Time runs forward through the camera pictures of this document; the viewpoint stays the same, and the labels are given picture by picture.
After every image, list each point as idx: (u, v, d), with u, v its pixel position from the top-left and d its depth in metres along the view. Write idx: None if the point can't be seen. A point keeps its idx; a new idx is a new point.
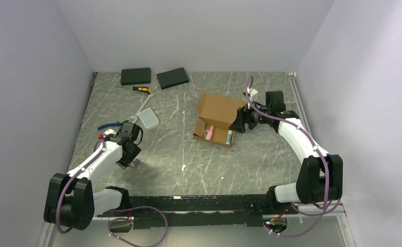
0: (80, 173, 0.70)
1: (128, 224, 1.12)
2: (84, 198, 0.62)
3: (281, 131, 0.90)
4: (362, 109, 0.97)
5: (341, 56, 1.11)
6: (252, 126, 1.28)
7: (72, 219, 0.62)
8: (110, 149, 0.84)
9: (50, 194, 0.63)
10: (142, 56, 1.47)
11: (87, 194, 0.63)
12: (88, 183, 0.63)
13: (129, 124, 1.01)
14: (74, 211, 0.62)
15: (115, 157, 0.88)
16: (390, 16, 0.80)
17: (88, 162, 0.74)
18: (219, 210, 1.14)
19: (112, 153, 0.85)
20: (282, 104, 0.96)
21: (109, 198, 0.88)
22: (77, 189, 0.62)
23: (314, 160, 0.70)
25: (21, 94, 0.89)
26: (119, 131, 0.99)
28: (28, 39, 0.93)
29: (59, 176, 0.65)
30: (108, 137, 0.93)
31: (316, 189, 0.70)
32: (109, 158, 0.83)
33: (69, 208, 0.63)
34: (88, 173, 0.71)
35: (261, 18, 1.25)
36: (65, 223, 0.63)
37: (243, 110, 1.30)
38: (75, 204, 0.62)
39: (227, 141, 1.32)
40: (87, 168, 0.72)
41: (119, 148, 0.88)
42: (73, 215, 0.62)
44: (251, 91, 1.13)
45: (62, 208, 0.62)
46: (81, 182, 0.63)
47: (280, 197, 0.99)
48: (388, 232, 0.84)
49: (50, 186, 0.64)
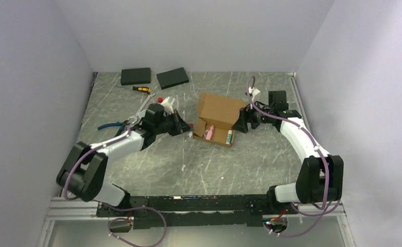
0: (100, 147, 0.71)
1: (128, 224, 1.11)
2: (97, 171, 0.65)
3: (283, 130, 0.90)
4: (362, 109, 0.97)
5: (341, 55, 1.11)
6: (255, 126, 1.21)
7: (79, 190, 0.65)
8: (133, 138, 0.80)
9: (70, 157, 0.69)
10: (142, 56, 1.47)
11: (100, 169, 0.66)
12: (105, 158, 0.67)
13: (151, 112, 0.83)
14: (84, 181, 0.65)
15: (135, 146, 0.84)
16: (390, 15, 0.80)
17: (112, 141, 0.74)
18: (219, 210, 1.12)
19: (134, 141, 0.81)
20: (285, 103, 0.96)
21: (114, 192, 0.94)
22: (94, 161, 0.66)
23: (314, 160, 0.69)
25: (21, 95, 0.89)
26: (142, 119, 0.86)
28: (28, 39, 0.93)
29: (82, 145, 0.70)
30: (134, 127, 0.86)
31: (315, 190, 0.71)
32: (129, 145, 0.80)
33: (80, 178, 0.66)
34: (106, 151, 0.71)
35: (261, 18, 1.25)
36: (72, 189, 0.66)
37: (246, 110, 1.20)
38: (88, 173, 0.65)
39: (227, 141, 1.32)
40: (108, 146, 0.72)
41: (139, 142, 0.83)
42: (81, 186, 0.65)
44: (254, 91, 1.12)
45: (73, 175, 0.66)
46: (99, 155, 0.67)
47: (280, 197, 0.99)
48: (388, 232, 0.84)
49: (71, 151, 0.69)
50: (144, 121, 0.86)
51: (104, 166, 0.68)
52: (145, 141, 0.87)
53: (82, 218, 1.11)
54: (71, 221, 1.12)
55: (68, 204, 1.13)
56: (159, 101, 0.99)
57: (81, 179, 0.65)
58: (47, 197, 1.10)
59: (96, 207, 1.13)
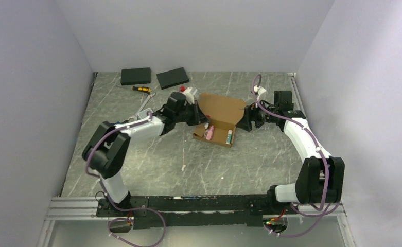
0: (123, 128, 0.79)
1: (128, 224, 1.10)
2: (119, 150, 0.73)
3: (286, 130, 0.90)
4: (362, 109, 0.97)
5: (341, 55, 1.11)
6: (259, 125, 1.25)
7: (101, 165, 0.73)
8: (154, 122, 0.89)
9: (96, 134, 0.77)
10: (142, 56, 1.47)
11: (123, 148, 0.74)
12: (127, 138, 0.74)
13: (173, 100, 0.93)
14: (106, 159, 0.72)
15: (155, 131, 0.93)
16: (391, 15, 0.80)
17: (135, 123, 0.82)
18: (219, 210, 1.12)
19: (154, 126, 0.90)
20: (291, 103, 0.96)
21: (121, 188, 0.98)
22: (118, 141, 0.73)
23: (315, 161, 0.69)
25: (20, 95, 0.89)
26: (164, 106, 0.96)
28: (27, 39, 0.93)
29: (107, 125, 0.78)
30: (155, 113, 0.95)
31: (315, 191, 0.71)
32: (150, 129, 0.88)
33: (103, 154, 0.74)
34: (129, 131, 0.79)
35: (261, 18, 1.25)
36: (95, 164, 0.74)
37: (250, 109, 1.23)
38: (111, 151, 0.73)
39: (227, 141, 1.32)
40: (131, 128, 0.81)
41: (160, 126, 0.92)
42: (104, 162, 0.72)
44: (260, 90, 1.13)
45: (98, 152, 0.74)
46: (121, 135, 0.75)
47: (280, 197, 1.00)
48: (388, 232, 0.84)
49: (97, 129, 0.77)
50: (166, 108, 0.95)
51: (126, 146, 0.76)
52: (165, 127, 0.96)
53: (82, 218, 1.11)
54: (71, 221, 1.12)
55: (68, 204, 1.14)
56: (181, 89, 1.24)
57: (104, 156, 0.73)
58: (47, 197, 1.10)
59: (96, 207, 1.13)
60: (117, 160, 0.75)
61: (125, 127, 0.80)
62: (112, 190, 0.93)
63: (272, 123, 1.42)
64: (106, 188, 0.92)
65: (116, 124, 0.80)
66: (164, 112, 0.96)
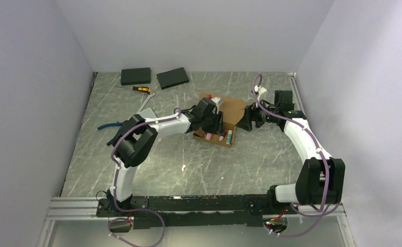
0: (153, 123, 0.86)
1: (128, 224, 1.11)
2: (145, 142, 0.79)
3: (287, 130, 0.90)
4: (362, 109, 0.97)
5: (341, 55, 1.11)
6: (259, 125, 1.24)
7: (127, 154, 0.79)
8: (181, 120, 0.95)
9: (127, 125, 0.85)
10: (143, 56, 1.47)
11: (149, 141, 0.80)
12: (154, 133, 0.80)
13: (205, 103, 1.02)
14: (133, 148, 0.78)
15: (180, 128, 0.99)
16: (391, 15, 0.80)
17: (163, 120, 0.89)
18: (219, 210, 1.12)
19: (181, 124, 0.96)
20: (291, 103, 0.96)
21: (129, 186, 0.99)
22: (145, 134, 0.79)
23: (315, 162, 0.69)
25: (20, 95, 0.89)
26: (195, 107, 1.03)
28: (27, 40, 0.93)
29: (138, 118, 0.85)
30: (185, 111, 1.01)
31: (315, 192, 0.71)
32: (176, 126, 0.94)
33: (130, 144, 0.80)
34: (157, 127, 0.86)
35: (261, 18, 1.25)
36: (121, 153, 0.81)
37: (251, 108, 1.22)
38: (138, 142, 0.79)
39: (227, 141, 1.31)
40: (159, 123, 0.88)
41: (187, 125, 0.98)
42: (130, 152, 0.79)
44: (260, 90, 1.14)
45: (125, 141, 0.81)
46: (150, 129, 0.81)
47: (280, 198, 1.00)
48: (388, 232, 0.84)
49: (129, 121, 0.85)
50: (196, 108, 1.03)
51: (153, 140, 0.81)
52: (190, 126, 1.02)
53: (83, 218, 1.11)
54: (71, 221, 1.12)
55: (69, 204, 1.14)
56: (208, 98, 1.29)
57: (130, 146, 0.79)
58: (47, 197, 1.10)
59: (96, 207, 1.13)
60: (143, 153, 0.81)
61: (154, 122, 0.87)
62: (122, 186, 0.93)
63: (272, 123, 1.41)
64: (118, 182, 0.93)
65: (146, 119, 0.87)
66: (193, 112, 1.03)
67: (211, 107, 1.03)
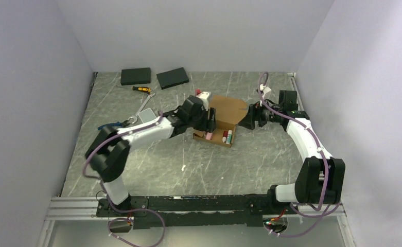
0: (126, 134, 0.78)
1: (128, 224, 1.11)
2: (117, 157, 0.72)
3: (289, 130, 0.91)
4: (362, 109, 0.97)
5: (341, 55, 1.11)
6: (262, 124, 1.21)
7: (100, 170, 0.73)
8: (162, 125, 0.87)
9: (99, 137, 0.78)
10: (143, 56, 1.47)
11: (120, 156, 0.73)
12: (125, 146, 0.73)
13: (190, 103, 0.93)
14: (105, 164, 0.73)
15: (162, 134, 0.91)
16: (391, 15, 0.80)
17: (138, 128, 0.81)
18: (219, 210, 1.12)
19: (162, 130, 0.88)
20: (295, 103, 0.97)
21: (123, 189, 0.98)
22: (116, 148, 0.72)
23: (315, 161, 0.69)
25: (21, 95, 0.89)
26: (179, 108, 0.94)
28: (28, 40, 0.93)
29: (110, 129, 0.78)
30: (168, 113, 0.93)
31: (314, 191, 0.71)
32: (156, 134, 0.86)
33: (103, 159, 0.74)
34: (131, 138, 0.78)
35: (261, 18, 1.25)
36: (94, 169, 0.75)
37: (254, 107, 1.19)
38: (110, 157, 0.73)
39: (227, 141, 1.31)
40: (134, 133, 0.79)
41: (169, 129, 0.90)
42: (103, 167, 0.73)
44: (265, 89, 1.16)
45: (98, 156, 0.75)
46: (121, 142, 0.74)
47: (280, 197, 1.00)
48: (388, 232, 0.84)
49: (101, 133, 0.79)
50: (181, 110, 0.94)
51: (125, 154, 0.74)
52: (175, 129, 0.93)
53: (83, 218, 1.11)
54: (71, 221, 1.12)
55: (68, 204, 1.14)
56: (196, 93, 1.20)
57: (103, 161, 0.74)
58: (47, 197, 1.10)
59: (97, 207, 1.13)
60: (116, 167, 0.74)
61: (127, 133, 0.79)
62: (112, 192, 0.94)
63: (272, 123, 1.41)
64: (107, 189, 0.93)
65: (119, 129, 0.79)
66: (177, 115, 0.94)
67: (197, 107, 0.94)
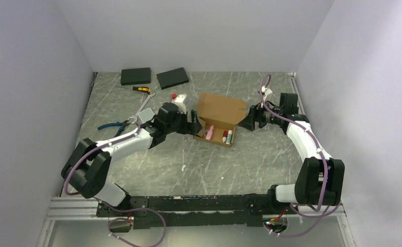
0: (105, 145, 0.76)
1: (128, 224, 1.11)
2: (99, 170, 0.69)
3: (289, 132, 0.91)
4: (362, 109, 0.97)
5: (341, 55, 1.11)
6: (262, 125, 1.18)
7: (80, 186, 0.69)
8: (141, 136, 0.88)
9: (75, 152, 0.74)
10: (143, 56, 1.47)
11: (100, 169, 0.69)
12: (106, 158, 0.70)
13: (164, 111, 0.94)
14: (85, 178, 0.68)
15: (142, 146, 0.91)
16: (390, 15, 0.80)
17: (118, 140, 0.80)
18: (219, 210, 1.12)
19: (141, 140, 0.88)
20: (295, 107, 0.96)
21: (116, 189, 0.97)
22: (96, 161, 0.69)
23: (315, 161, 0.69)
25: (21, 95, 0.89)
26: (155, 118, 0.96)
28: (28, 40, 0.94)
29: (88, 142, 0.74)
30: (145, 124, 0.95)
31: (313, 192, 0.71)
32: (136, 144, 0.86)
33: (82, 174, 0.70)
34: (111, 149, 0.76)
35: (261, 18, 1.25)
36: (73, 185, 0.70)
37: (256, 108, 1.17)
38: (90, 172, 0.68)
39: (227, 141, 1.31)
40: (114, 144, 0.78)
41: (148, 140, 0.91)
42: (83, 182, 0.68)
44: (267, 91, 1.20)
45: (76, 171, 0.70)
46: (102, 155, 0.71)
47: (280, 197, 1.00)
48: (388, 232, 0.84)
49: (77, 146, 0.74)
50: (157, 119, 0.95)
51: (106, 165, 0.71)
52: (155, 139, 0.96)
53: (83, 218, 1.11)
54: (71, 221, 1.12)
55: (68, 204, 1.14)
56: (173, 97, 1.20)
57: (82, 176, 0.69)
58: (47, 197, 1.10)
59: (97, 207, 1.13)
60: (97, 181, 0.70)
61: (107, 144, 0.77)
62: (106, 196, 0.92)
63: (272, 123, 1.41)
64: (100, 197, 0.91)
65: (97, 142, 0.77)
66: (155, 124, 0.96)
67: (173, 115, 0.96)
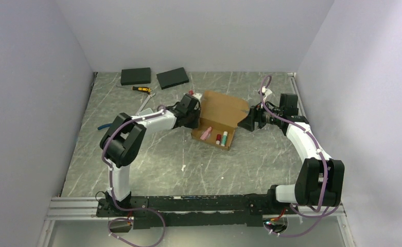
0: (139, 120, 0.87)
1: (128, 224, 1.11)
2: (136, 139, 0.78)
3: (289, 134, 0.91)
4: (363, 109, 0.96)
5: (341, 55, 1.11)
6: (262, 126, 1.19)
7: (118, 153, 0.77)
8: (167, 116, 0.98)
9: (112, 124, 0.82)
10: (143, 56, 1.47)
11: (139, 138, 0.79)
12: (143, 128, 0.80)
13: (188, 98, 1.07)
14: (123, 147, 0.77)
15: (167, 124, 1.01)
16: (391, 16, 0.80)
17: (149, 117, 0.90)
18: (219, 210, 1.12)
19: (168, 119, 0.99)
20: (295, 108, 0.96)
21: (126, 184, 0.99)
22: (134, 131, 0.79)
23: (315, 161, 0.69)
25: (20, 95, 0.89)
26: (178, 103, 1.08)
28: (28, 40, 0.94)
29: (124, 116, 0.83)
30: (169, 108, 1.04)
31: (313, 192, 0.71)
32: (163, 121, 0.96)
33: (119, 144, 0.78)
34: (144, 123, 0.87)
35: (261, 17, 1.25)
36: (111, 153, 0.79)
37: (256, 109, 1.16)
38: (128, 140, 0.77)
39: (223, 143, 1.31)
40: (146, 120, 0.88)
41: (172, 120, 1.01)
42: (122, 150, 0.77)
44: (267, 92, 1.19)
45: (113, 141, 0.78)
46: (138, 126, 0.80)
47: (280, 197, 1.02)
48: (389, 232, 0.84)
49: (115, 119, 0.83)
50: (179, 105, 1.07)
51: (142, 136, 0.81)
52: (176, 121, 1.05)
53: (82, 218, 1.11)
54: (71, 221, 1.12)
55: (68, 204, 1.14)
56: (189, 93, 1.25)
57: (120, 145, 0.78)
58: (47, 197, 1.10)
59: (97, 207, 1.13)
60: (134, 150, 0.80)
61: (141, 119, 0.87)
62: (118, 186, 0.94)
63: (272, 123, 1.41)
64: (114, 182, 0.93)
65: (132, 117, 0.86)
66: (177, 108, 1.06)
67: (194, 103, 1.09)
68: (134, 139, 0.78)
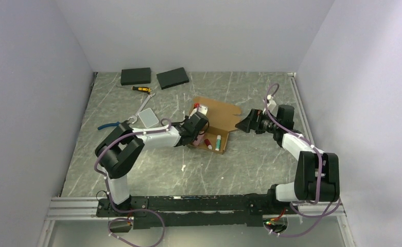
0: (140, 134, 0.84)
1: (128, 224, 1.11)
2: (131, 153, 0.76)
3: (284, 143, 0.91)
4: (362, 109, 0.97)
5: (341, 56, 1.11)
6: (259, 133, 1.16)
7: (111, 163, 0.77)
8: (171, 133, 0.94)
9: (112, 133, 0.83)
10: (143, 56, 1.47)
11: (134, 153, 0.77)
12: (140, 144, 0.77)
13: (197, 117, 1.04)
14: (116, 160, 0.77)
15: (170, 141, 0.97)
16: (390, 17, 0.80)
17: (151, 130, 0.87)
18: (219, 210, 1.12)
19: (171, 136, 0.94)
20: (292, 122, 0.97)
21: (124, 190, 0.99)
22: (130, 145, 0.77)
23: (309, 154, 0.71)
25: (20, 95, 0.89)
26: (187, 120, 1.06)
28: (27, 40, 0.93)
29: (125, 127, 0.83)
30: (176, 124, 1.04)
31: (311, 185, 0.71)
32: (165, 138, 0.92)
33: (114, 154, 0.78)
34: (144, 138, 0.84)
35: (260, 18, 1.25)
36: (105, 162, 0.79)
37: (257, 112, 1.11)
38: (122, 154, 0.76)
39: (216, 148, 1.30)
40: (146, 135, 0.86)
41: (176, 138, 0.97)
42: (115, 162, 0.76)
44: (272, 103, 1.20)
45: (109, 151, 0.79)
46: (136, 141, 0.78)
47: (280, 197, 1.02)
48: (389, 232, 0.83)
49: (116, 129, 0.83)
50: (188, 122, 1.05)
51: (138, 152, 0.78)
52: (181, 138, 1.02)
53: (82, 218, 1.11)
54: (71, 220, 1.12)
55: (68, 204, 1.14)
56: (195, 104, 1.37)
57: (115, 156, 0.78)
58: (47, 197, 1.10)
59: (96, 207, 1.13)
60: (127, 164, 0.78)
61: (141, 133, 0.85)
62: (115, 191, 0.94)
63: None
64: (110, 187, 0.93)
65: (134, 129, 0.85)
66: (185, 126, 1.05)
67: (203, 123, 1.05)
68: (128, 154, 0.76)
